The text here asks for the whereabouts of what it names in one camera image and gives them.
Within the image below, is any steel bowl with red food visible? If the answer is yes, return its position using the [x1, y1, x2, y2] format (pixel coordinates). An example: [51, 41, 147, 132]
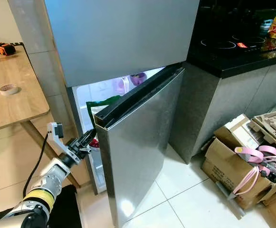
[89, 138, 101, 152]

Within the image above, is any silver fridge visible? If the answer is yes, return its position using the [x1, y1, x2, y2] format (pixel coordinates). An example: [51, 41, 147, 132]
[44, 0, 162, 194]

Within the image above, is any silver fridge door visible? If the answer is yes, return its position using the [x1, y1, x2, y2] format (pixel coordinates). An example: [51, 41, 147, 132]
[94, 64, 186, 228]

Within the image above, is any purple plastic container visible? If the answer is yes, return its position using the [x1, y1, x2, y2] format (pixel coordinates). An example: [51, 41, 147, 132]
[130, 72, 148, 86]

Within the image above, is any light wooden table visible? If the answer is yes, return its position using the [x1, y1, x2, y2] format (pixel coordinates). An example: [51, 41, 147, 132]
[0, 44, 81, 188]

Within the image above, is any beige tape roll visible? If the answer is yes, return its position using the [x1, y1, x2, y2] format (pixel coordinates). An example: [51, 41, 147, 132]
[0, 84, 19, 96]

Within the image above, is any silver freezer door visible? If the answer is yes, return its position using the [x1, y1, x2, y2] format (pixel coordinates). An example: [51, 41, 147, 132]
[44, 0, 200, 87]

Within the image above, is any orange black tool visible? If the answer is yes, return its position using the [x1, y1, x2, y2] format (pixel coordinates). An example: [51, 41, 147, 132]
[0, 43, 17, 56]

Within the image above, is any large brown cardboard box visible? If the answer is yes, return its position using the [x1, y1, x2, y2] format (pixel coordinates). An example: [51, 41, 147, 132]
[201, 138, 276, 210]

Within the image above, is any grey counter with black top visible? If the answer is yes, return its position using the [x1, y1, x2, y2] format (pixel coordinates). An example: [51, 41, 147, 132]
[169, 0, 276, 164]

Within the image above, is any small brown cardboard box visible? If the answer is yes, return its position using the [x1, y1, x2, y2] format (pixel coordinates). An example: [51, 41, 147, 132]
[214, 114, 264, 150]

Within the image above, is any grey metal bar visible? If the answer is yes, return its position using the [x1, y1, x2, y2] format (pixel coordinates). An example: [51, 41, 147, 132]
[215, 182, 246, 218]

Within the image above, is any black induction cooktop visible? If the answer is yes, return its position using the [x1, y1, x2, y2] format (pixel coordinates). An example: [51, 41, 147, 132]
[197, 19, 271, 55]

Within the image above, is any beige pulp packaging tray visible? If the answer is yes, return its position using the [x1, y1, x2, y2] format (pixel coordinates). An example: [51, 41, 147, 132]
[252, 110, 276, 148]

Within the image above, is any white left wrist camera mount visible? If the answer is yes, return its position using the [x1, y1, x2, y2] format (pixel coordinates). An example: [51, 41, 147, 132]
[46, 122, 73, 153]

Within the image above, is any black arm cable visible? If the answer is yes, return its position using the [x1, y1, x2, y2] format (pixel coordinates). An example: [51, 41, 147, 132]
[23, 133, 49, 198]

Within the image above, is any pink appliance with cord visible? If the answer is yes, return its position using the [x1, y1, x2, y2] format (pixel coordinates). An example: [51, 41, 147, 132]
[230, 145, 276, 196]

